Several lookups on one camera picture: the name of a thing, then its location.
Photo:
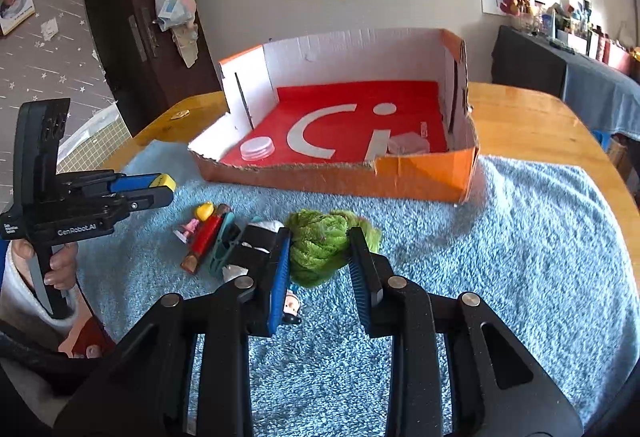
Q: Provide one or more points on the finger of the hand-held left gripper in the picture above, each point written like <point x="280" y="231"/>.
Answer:
<point x="150" y="201"/>
<point x="135" y="183"/>

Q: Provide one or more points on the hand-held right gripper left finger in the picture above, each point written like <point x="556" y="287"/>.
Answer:
<point x="280" y="277"/>

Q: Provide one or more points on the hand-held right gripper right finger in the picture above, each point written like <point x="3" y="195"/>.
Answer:
<point x="357" y="277"/>

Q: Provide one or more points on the yellow round lid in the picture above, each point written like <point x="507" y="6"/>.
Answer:
<point x="167" y="182"/>

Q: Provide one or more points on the black and white toy figure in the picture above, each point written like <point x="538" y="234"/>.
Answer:
<point x="290" y="309"/>

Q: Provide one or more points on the black and white sock roll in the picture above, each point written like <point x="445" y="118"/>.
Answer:
<point x="250" y="242"/>

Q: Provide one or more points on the green knitted scrubber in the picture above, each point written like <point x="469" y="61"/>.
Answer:
<point x="320" y="247"/>
<point x="370" y="232"/>

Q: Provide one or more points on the pink toy figure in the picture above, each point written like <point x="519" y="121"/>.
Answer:
<point x="187" y="232"/>

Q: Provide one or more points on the yellow duck figure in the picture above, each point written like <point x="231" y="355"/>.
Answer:
<point x="204" y="212"/>

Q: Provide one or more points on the red and brown stick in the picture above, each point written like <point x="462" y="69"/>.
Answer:
<point x="205" y="237"/>

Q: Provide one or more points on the teal plastic clip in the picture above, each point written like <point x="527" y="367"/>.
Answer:
<point x="222" y="244"/>

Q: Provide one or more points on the orange cardboard box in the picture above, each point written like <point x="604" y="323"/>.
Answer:
<point x="425" y="177"/>

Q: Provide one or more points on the person's left forearm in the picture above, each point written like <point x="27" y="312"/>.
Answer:
<point x="20" y="297"/>

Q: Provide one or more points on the person's left hand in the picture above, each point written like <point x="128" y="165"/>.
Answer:
<point x="62" y="267"/>

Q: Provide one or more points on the white grid mat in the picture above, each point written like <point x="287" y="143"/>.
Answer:
<point x="95" y="137"/>

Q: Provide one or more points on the small beige card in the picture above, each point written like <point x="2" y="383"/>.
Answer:
<point x="179" y="114"/>

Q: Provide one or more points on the blue towel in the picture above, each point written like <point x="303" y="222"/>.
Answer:
<point x="475" y="267"/>

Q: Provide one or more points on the clear round plastic lid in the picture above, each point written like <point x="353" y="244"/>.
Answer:
<point x="257" y="148"/>

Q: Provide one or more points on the white paper scrap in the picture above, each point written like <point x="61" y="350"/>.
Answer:
<point x="50" y="29"/>

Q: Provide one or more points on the clear plastic container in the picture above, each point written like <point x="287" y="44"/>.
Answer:
<point x="407" y="144"/>

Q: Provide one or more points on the hanging beige paper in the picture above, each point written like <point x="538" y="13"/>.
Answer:
<point x="185" y="44"/>

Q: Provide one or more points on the red patterned clothing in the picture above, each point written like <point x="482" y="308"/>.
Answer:
<point x="87" y="334"/>

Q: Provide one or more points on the picture book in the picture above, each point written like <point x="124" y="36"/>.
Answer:
<point x="12" y="4"/>

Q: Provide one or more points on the red paper bag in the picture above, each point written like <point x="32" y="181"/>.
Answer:
<point x="350" y="107"/>

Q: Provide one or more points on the plastic bag with pink plush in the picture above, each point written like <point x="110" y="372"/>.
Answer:
<point x="175" y="7"/>

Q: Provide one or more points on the side table with grey cloth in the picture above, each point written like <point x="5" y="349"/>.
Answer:
<point x="590" y="82"/>

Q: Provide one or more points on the row of bottles and boxes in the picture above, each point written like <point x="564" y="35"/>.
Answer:
<point x="575" y="24"/>

